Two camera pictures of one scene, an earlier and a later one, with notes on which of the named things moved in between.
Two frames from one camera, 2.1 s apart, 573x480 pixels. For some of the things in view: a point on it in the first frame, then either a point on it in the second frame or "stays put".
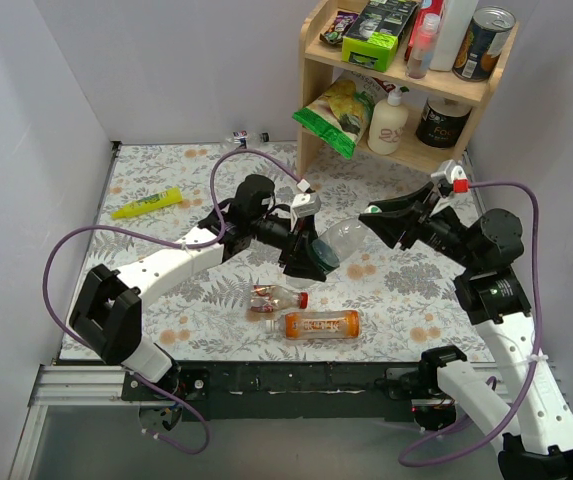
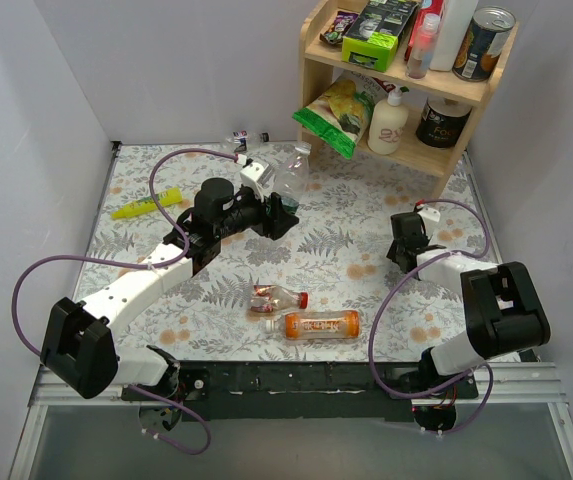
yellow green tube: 165,198 stays put
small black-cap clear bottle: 242,137 stays put
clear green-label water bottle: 337,243 -> 291,175
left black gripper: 295,245 -> 274,218
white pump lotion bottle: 388,119 stays put
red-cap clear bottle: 269,299 stays put
